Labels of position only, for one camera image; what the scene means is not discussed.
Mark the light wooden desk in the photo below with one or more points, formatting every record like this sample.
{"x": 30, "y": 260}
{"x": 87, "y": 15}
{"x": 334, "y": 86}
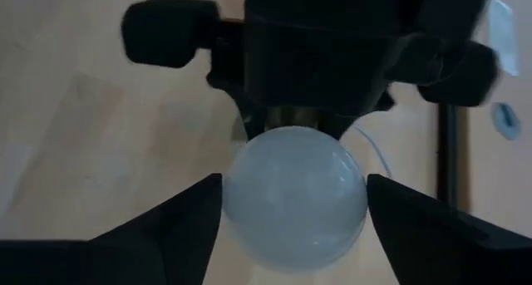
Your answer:
{"x": 498, "y": 185}

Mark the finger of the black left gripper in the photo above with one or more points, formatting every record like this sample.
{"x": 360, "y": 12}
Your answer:
{"x": 254, "y": 123}
{"x": 341, "y": 125}

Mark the silver rectangular desk plate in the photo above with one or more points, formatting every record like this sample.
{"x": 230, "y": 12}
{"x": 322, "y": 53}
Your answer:
{"x": 503, "y": 35}

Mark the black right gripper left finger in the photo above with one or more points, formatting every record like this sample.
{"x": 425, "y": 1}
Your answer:
{"x": 145, "y": 252}

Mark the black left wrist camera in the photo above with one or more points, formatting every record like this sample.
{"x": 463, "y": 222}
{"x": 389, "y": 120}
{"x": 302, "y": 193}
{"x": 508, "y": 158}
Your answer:
{"x": 166, "y": 31}

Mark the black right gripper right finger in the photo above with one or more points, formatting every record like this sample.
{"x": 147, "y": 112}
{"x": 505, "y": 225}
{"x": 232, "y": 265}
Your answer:
{"x": 436, "y": 243}

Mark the white lightbulb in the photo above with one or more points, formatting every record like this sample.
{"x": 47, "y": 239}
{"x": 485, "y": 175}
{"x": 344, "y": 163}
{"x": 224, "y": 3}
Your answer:
{"x": 295, "y": 198}

